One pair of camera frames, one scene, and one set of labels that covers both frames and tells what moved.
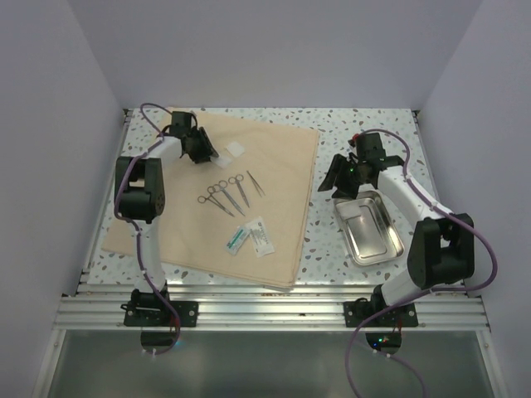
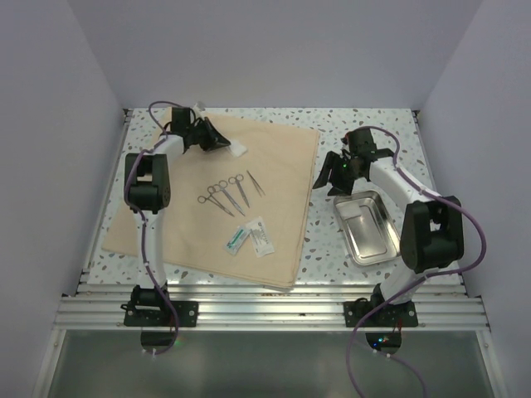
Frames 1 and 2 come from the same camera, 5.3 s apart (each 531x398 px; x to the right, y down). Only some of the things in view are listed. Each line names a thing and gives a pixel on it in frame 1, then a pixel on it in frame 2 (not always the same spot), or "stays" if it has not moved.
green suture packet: x=239 y=236 stays
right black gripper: x=343 y=191 stays
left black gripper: x=207 y=151 to x=211 y=132
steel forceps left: x=202 y=199 stays
